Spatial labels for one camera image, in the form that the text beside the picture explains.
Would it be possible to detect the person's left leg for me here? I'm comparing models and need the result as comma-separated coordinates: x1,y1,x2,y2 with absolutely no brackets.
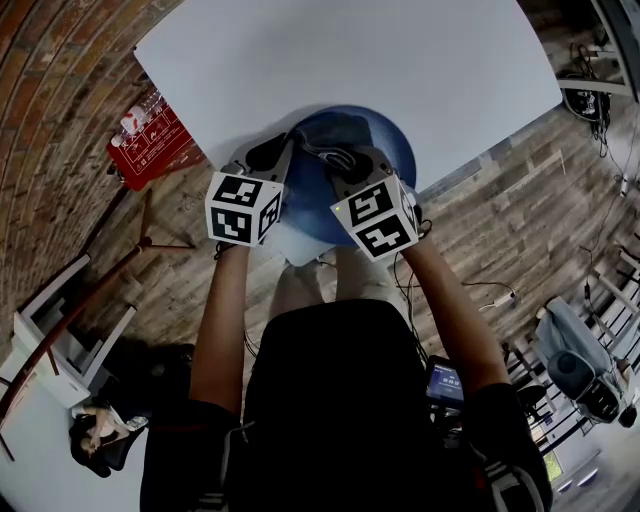
269,259,326,321

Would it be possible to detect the black device with screen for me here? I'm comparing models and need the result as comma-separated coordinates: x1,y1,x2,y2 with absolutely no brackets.
424,354,466,416

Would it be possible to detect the blue denim garment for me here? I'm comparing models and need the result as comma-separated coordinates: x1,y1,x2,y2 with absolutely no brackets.
534,297,616,381

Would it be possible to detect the gray office chair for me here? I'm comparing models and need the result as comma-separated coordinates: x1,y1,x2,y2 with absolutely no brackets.
544,349,639,429

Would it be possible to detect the person's right forearm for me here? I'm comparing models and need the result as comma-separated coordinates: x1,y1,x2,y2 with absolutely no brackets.
399,234,511,401

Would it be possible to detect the gray cloth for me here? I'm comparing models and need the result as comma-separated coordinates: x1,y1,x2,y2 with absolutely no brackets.
292,112,374,174

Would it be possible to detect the black jacket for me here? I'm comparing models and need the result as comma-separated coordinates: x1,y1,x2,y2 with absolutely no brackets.
92,339,196,426

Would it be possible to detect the person's black shirt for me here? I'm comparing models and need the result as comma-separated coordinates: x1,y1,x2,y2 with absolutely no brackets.
139,298,554,512

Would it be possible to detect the white cabinet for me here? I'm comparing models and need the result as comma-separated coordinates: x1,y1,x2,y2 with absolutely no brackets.
0,253,137,409

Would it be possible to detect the black and beige bag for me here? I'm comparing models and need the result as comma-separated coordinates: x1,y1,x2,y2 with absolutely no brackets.
68,402,151,480

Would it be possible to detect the person's leg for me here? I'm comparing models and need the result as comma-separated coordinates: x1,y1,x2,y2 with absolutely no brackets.
332,244,396,306
269,259,326,321

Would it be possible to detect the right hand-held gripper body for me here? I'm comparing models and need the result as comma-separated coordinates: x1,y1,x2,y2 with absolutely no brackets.
328,171,419,263

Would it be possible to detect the black round floor device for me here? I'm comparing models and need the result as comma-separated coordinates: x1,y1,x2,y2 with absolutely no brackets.
558,85,614,122

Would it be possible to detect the red fire extinguisher box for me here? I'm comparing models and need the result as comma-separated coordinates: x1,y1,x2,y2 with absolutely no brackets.
105,88,201,193

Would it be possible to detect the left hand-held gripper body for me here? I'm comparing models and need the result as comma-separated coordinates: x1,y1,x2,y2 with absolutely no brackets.
204,155,285,248

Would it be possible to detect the big blue plate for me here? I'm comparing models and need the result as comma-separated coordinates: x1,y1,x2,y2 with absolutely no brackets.
279,103,418,247

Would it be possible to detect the person's right leg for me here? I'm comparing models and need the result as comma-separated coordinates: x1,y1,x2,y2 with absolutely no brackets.
332,244,396,306

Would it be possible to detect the person's left forearm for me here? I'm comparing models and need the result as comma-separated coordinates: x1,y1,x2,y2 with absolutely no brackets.
188,242,251,409

